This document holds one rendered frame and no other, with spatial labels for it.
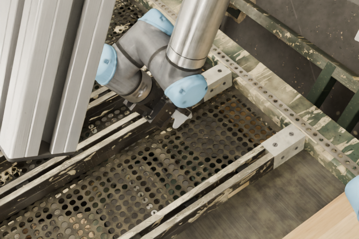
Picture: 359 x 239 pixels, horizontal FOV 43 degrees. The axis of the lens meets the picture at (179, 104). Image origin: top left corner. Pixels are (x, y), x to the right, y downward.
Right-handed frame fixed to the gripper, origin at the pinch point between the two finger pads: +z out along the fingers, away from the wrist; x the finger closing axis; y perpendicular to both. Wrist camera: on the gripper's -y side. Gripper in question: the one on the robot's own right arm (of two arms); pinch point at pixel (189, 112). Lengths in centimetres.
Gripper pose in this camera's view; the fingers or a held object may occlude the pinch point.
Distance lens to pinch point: 119.7
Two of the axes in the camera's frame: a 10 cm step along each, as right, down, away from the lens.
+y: -6.2, 7.9, 0.4
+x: 5.9, 5.0, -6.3
